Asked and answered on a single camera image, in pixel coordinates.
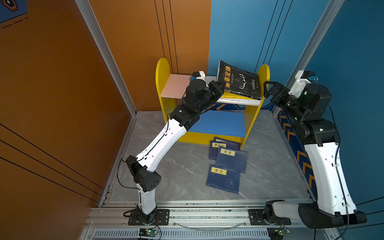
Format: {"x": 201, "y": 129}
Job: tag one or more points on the navy book rearmost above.
{"x": 224, "y": 140}

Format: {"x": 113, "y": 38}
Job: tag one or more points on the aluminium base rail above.
{"x": 194, "y": 220}

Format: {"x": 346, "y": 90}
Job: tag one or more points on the aluminium frame post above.
{"x": 101, "y": 42}
{"x": 300, "y": 31}

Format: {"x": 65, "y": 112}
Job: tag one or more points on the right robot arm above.
{"x": 321, "y": 140}

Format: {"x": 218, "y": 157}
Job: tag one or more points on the aluminium frame post right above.
{"x": 300, "y": 31}

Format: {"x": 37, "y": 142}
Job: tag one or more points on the black book yellow title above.
{"x": 239, "y": 82}

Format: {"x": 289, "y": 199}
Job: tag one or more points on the white book brown pattern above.
{"x": 234, "y": 101}

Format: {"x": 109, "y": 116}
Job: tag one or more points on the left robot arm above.
{"x": 198, "y": 98}

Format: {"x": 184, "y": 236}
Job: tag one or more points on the yellow cartoon cover book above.
{"x": 227, "y": 95}

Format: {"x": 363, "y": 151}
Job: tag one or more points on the navy book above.
{"x": 214, "y": 148}
{"x": 232, "y": 159}

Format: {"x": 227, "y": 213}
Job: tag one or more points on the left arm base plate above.
{"x": 157, "y": 216}

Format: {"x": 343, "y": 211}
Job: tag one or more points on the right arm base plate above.
{"x": 258, "y": 217}

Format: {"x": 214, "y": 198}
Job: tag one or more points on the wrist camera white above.
{"x": 302, "y": 78}
{"x": 200, "y": 75}

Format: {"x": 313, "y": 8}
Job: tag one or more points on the left green circuit board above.
{"x": 149, "y": 234}

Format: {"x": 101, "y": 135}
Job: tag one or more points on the navy book lowest front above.
{"x": 223, "y": 179}

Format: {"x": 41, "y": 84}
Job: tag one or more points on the aluminium frame post left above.
{"x": 101, "y": 42}

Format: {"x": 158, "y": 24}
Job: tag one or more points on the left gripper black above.
{"x": 214, "y": 84}

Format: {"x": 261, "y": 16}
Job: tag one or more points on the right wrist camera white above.
{"x": 302, "y": 78}

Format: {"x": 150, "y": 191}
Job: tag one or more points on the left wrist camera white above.
{"x": 200, "y": 75}

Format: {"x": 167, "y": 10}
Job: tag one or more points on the right circuit board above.
{"x": 277, "y": 233}

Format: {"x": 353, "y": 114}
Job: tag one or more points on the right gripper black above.
{"x": 278, "y": 87}

